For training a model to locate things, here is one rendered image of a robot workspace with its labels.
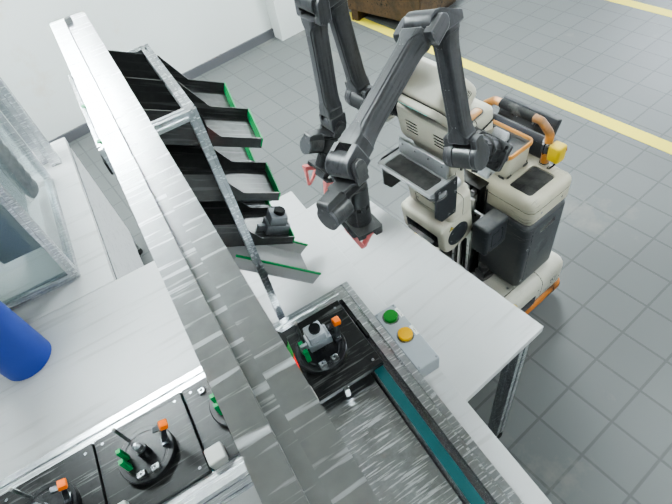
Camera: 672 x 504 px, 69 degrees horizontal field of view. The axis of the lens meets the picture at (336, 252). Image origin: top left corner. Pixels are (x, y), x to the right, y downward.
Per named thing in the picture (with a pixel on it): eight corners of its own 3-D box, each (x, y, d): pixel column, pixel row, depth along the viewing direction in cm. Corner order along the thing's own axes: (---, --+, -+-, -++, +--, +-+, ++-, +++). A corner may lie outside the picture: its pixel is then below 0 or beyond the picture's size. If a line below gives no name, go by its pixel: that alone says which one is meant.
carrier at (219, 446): (261, 348, 139) (249, 325, 130) (300, 417, 124) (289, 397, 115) (183, 394, 134) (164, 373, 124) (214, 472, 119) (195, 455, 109)
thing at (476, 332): (346, 188, 194) (345, 182, 192) (542, 331, 142) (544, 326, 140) (194, 290, 172) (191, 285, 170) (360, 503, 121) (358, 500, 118)
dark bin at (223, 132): (247, 117, 115) (252, 87, 110) (261, 148, 106) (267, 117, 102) (116, 109, 103) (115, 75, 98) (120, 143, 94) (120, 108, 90)
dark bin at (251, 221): (279, 212, 139) (284, 191, 134) (293, 243, 131) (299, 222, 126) (177, 215, 127) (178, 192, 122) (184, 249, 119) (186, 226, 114)
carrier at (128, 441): (182, 394, 133) (163, 374, 124) (213, 473, 119) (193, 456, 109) (96, 444, 128) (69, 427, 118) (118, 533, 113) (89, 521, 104)
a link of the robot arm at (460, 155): (490, 140, 137) (473, 139, 140) (472, 136, 130) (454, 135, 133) (484, 173, 139) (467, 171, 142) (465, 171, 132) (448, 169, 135)
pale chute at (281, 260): (300, 253, 155) (307, 243, 153) (313, 284, 146) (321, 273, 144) (219, 234, 137) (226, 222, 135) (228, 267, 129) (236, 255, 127)
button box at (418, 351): (395, 314, 145) (393, 302, 141) (439, 367, 133) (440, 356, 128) (375, 326, 144) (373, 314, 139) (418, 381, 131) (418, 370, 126)
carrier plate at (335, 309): (338, 303, 145) (337, 299, 143) (384, 364, 130) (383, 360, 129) (266, 345, 139) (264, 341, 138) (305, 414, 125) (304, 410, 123)
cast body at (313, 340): (325, 329, 131) (321, 315, 126) (333, 341, 128) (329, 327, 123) (297, 344, 129) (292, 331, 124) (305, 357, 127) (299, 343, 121)
